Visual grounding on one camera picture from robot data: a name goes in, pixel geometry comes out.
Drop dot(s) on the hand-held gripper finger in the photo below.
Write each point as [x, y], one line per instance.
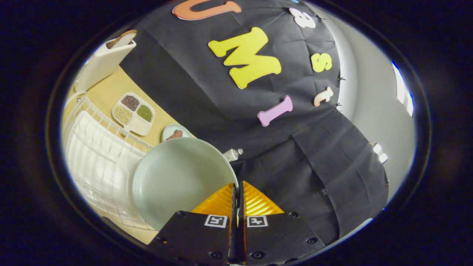
[233, 240]
[241, 242]

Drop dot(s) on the pale green plate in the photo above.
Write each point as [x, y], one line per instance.
[168, 131]
[177, 181]

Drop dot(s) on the green tea bottle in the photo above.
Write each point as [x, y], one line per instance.
[231, 155]

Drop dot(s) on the black backdrop cloth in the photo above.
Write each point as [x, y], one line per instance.
[295, 166]

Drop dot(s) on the brown meat slice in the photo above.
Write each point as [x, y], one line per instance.
[176, 134]

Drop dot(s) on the white divided grain tray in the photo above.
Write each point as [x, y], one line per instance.
[139, 126]

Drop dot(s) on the white toaster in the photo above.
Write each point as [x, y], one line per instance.
[99, 66]

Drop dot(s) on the brown bread slice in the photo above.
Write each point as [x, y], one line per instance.
[122, 38]

